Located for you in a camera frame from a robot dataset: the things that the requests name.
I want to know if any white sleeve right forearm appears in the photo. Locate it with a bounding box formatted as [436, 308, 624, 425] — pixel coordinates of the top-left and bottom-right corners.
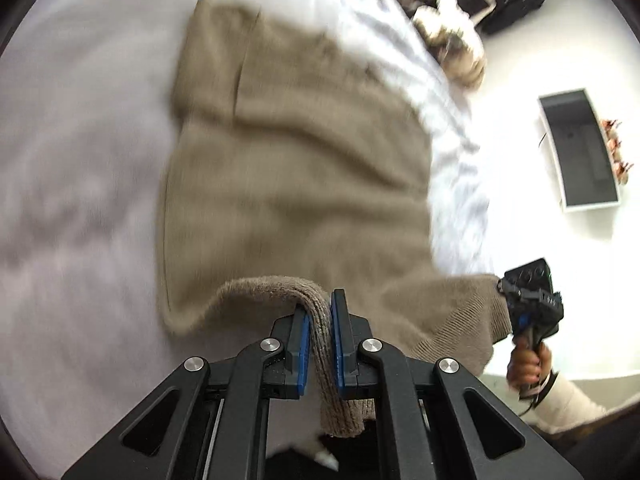
[534, 372, 639, 434]

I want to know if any person right hand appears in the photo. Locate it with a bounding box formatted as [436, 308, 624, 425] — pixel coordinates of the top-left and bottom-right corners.
[506, 336, 552, 390]

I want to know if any dried flower decoration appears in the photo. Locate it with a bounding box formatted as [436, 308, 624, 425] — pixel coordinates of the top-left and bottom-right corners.
[602, 119, 634, 185]

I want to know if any curved monitor on wall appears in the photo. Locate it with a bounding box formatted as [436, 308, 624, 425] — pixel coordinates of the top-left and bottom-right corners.
[539, 89, 620, 210]

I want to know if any lavender bed blanket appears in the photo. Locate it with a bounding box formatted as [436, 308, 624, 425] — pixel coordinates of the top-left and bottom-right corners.
[1, 0, 488, 479]

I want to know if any brown knit sweater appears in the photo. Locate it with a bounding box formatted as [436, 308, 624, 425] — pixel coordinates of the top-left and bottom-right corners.
[156, 0, 511, 437]

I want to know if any beige striped clothes pile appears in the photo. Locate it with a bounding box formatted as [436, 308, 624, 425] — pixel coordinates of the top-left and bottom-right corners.
[396, 0, 487, 90]

